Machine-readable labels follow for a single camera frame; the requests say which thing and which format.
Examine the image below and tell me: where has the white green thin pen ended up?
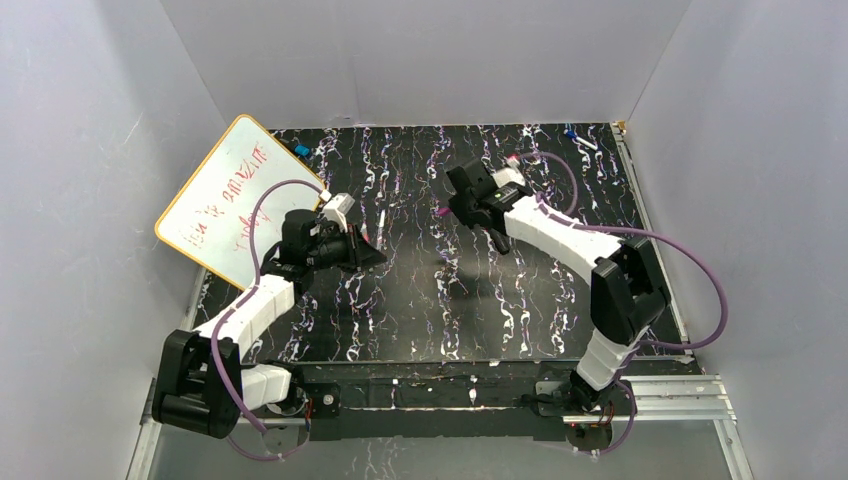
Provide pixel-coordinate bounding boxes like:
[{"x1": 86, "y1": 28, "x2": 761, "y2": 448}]
[{"x1": 376, "y1": 210, "x2": 386, "y2": 249}]

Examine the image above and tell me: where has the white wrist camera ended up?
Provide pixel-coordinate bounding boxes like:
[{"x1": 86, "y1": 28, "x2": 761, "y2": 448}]
[
  {"x1": 492, "y1": 155, "x2": 527, "y2": 188},
  {"x1": 319, "y1": 190, "x2": 354, "y2": 233}
]

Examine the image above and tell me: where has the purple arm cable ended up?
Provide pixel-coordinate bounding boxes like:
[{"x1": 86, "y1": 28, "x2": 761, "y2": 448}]
[
  {"x1": 210, "y1": 179, "x2": 329, "y2": 463},
  {"x1": 516, "y1": 151, "x2": 730, "y2": 457}
]

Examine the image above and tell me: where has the white blue marker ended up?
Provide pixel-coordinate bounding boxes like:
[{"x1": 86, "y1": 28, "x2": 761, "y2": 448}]
[{"x1": 565, "y1": 130, "x2": 598, "y2": 151}]

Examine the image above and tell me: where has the black orange highlighter marker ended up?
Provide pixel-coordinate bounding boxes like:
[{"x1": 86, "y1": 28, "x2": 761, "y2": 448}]
[{"x1": 487, "y1": 229, "x2": 511, "y2": 255}]

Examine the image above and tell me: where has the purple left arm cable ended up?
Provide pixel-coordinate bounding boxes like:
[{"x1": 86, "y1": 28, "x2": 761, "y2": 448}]
[{"x1": 210, "y1": 179, "x2": 329, "y2": 463}]

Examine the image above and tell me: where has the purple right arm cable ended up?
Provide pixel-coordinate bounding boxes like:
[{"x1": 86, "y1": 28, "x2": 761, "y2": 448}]
[{"x1": 516, "y1": 151, "x2": 730, "y2": 457}]

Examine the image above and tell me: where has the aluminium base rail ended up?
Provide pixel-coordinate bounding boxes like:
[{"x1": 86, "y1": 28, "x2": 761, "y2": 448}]
[{"x1": 140, "y1": 374, "x2": 738, "y2": 425}]

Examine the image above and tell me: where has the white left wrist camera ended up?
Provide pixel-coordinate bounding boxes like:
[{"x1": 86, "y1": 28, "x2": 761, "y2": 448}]
[{"x1": 319, "y1": 190, "x2": 354, "y2": 233}]

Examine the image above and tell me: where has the yellow framed whiteboard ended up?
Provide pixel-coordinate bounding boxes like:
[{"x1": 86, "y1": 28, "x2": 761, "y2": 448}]
[{"x1": 155, "y1": 114, "x2": 326, "y2": 290}]

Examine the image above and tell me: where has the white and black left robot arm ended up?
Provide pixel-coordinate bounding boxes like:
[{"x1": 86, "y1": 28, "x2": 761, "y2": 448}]
[{"x1": 151, "y1": 209, "x2": 387, "y2": 439}]

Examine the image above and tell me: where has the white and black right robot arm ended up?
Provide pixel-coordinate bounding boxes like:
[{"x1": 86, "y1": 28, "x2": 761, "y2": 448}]
[{"x1": 447, "y1": 161, "x2": 671, "y2": 412}]

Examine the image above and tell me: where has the blue marker cap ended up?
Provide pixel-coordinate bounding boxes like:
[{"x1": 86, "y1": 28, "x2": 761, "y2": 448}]
[{"x1": 294, "y1": 145, "x2": 312, "y2": 158}]

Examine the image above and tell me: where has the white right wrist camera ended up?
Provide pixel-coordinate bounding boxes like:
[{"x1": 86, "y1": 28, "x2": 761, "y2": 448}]
[{"x1": 492, "y1": 155, "x2": 527, "y2": 188}]

